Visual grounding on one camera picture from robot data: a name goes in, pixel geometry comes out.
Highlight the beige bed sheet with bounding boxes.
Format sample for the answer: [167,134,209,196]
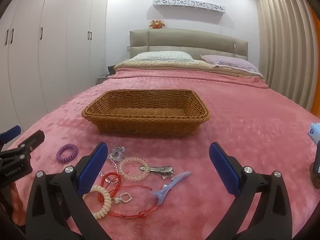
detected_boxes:
[114,60,264,79]

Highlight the blue tissue pack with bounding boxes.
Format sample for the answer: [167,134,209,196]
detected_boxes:
[307,122,320,145]

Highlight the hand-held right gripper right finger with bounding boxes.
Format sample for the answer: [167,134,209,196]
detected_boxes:
[200,142,293,240]

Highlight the pink fleece blanket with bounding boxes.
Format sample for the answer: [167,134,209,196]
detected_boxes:
[5,68,320,240]

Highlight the purple pillow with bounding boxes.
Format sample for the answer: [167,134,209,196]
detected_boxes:
[200,55,263,77]

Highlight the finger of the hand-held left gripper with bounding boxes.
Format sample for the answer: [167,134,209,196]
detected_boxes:
[0,130,45,166]
[0,125,22,145]

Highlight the orange plush toy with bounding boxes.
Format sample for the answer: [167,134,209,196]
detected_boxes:
[149,19,165,29]

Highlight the crystal bead bracelet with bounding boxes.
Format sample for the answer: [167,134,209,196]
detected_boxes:
[100,145,127,183]

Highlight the white wardrobe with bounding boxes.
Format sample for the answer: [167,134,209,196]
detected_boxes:
[0,0,110,140]

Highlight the person's left hand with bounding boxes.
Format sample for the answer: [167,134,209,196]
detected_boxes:
[9,182,26,226]

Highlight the purple spiral hair tie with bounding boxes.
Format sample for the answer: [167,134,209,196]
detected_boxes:
[56,144,78,164]

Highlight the white hanging cable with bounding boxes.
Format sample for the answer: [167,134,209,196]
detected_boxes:
[219,15,237,55]

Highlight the brown wicker basket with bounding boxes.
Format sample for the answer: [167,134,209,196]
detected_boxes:
[81,89,210,138]

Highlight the lilac plastic hair clip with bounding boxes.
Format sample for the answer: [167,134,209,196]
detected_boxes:
[150,171,192,205]

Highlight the red cord with silver pendant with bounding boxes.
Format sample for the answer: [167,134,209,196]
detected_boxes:
[101,171,160,218]

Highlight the white decorated wall shelf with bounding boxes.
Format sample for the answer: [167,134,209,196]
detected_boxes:
[152,0,227,13]

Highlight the white floral pillow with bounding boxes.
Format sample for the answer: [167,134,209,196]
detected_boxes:
[126,51,195,64]

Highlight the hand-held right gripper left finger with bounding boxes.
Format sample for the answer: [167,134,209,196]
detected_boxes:
[25,142,118,240]

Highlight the cream spiral hair tie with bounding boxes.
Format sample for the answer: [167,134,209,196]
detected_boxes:
[82,184,112,220]

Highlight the grey nightstand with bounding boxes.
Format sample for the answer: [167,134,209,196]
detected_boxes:
[97,74,116,85]

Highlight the orange curtain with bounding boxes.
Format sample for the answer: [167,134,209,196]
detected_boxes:
[310,10,320,113]

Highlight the clear spiral hair tie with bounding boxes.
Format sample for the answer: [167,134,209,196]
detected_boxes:
[119,156,150,181]

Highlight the beige padded headboard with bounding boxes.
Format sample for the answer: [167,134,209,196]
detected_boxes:
[129,28,249,62]

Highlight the beige curtain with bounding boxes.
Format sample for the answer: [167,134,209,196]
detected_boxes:
[252,0,318,110]

